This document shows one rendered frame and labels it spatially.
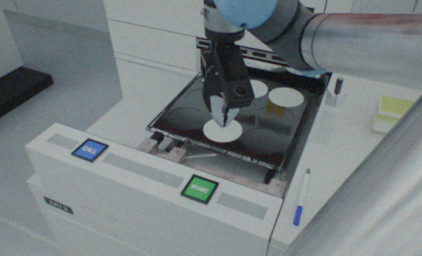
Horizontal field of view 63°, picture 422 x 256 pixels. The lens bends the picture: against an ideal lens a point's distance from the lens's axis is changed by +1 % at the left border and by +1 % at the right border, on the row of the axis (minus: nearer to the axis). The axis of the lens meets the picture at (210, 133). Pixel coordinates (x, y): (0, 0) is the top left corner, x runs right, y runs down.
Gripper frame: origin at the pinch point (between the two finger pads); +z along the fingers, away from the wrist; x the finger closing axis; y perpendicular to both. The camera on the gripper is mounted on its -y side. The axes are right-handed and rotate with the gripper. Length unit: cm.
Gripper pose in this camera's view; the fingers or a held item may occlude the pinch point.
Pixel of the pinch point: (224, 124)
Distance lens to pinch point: 71.3
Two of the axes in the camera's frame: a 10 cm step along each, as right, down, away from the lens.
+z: 0.0, 7.7, 6.4
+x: -9.8, 1.3, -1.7
